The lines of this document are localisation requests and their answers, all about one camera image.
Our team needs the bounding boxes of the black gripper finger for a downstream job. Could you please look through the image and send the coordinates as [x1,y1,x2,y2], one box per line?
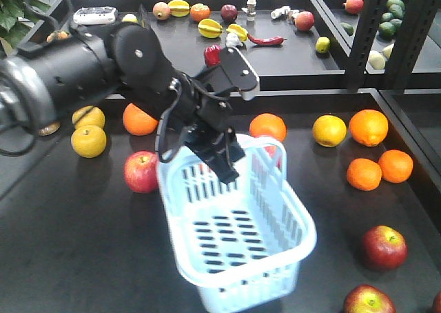
[225,133,245,163]
[200,148,239,184]

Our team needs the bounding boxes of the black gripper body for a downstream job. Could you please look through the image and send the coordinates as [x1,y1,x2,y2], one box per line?
[168,72,235,158]

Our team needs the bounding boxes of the light blue plastic basket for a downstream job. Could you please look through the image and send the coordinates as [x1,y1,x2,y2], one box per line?
[157,134,316,312]

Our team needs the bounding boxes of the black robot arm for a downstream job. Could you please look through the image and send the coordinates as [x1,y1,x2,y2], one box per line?
[1,23,245,183]

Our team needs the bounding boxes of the red apple near right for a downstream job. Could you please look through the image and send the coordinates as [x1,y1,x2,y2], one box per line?
[256,135,283,170]

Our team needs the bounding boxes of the red apple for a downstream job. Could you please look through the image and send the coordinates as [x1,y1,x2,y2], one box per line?
[362,225,408,271]
[431,291,441,313]
[342,284,396,313]
[256,135,283,170]
[123,150,158,194]

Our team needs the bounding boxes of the orange behind apple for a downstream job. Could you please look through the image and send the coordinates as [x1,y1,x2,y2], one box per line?
[249,113,287,142]

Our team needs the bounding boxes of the orange back left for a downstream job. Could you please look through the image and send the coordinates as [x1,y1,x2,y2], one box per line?
[123,103,158,136]

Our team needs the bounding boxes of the red bell pepper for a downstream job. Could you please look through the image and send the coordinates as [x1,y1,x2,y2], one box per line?
[203,44,222,68]

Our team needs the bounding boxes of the red apple far left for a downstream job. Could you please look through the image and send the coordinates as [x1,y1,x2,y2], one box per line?
[123,150,158,194]

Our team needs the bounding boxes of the white garlic bulb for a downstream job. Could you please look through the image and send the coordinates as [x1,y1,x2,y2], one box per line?
[225,32,243,48]

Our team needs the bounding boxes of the yellow starfruit front left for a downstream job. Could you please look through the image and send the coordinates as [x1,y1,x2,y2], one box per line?
[198,19,223,39]

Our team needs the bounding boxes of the yellow starfruit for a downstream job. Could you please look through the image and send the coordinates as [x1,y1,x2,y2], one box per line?
[226,23,248,42]
[168,0,190,17]
[198,19,223,39]

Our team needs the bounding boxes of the yellow citrus fruit right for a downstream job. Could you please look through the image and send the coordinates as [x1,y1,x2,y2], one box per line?
[312,114,347,148]

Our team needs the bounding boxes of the yellow starfruit front right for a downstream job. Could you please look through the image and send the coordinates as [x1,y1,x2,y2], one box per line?
[226,23,248,42]

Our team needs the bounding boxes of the orange persimmon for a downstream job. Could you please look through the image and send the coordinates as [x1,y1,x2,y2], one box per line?
[190,3,211,23]

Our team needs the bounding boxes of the red chili pepper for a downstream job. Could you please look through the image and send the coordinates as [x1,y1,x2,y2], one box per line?
[247,34,285,47]

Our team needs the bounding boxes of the dark purple fruit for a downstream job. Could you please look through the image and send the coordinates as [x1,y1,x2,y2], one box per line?
[220,4,238,23]

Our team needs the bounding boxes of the yellow starfruit back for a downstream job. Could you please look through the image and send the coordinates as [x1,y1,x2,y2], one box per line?
[168,0,190,17]

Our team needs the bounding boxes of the small yellow lemon back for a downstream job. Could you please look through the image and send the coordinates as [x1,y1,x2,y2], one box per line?
[121,13,138,23]

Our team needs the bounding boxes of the small orange middle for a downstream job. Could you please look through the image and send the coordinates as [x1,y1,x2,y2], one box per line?
[347,158,382,192]

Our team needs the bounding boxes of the orange front right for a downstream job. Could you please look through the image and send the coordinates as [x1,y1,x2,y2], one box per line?
[349,109,389,147]

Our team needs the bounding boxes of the small yellow-green lime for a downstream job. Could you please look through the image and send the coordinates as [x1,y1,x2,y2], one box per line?
[315,37,331,54]

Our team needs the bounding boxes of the red pomegranate middle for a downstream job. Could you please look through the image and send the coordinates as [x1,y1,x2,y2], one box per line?
[294,11,315,32]

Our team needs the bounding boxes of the white packaged tray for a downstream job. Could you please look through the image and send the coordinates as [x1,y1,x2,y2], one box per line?
[73,6,118,26]

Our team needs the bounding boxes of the brown mushroom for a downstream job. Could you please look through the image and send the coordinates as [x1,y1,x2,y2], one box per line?
[38,121,61,137]

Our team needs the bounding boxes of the small orange right pair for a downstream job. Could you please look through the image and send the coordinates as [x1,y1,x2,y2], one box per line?
[378,150,413,183]

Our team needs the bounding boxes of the pale pear upper tray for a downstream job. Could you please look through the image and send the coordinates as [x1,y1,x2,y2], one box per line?
[368,50,386,70]

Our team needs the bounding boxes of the red apple front lower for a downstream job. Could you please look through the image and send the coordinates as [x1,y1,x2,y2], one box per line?
[362,225,408,271]

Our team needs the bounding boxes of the red peach upper tray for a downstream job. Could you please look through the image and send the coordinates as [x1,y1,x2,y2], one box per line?
[343,0,364,14]

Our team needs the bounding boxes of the red apple front bottom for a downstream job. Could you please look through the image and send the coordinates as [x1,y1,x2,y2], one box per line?
[342,284,396,313]

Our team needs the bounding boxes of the pile of green avocados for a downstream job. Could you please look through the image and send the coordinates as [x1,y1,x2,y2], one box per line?
[378,0,405,40]

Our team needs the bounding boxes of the potted green plant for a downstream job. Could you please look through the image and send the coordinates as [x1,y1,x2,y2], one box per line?
[1,0,50,49]

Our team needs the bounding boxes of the red apple front right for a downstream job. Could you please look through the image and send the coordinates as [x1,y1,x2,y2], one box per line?
[431,291,441,313]

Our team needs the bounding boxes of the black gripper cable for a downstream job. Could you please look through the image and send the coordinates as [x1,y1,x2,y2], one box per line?
[153,78,221,164]

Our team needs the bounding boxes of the black steel shelf post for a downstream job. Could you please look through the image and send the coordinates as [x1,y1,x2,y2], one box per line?
[345,0,387,92]

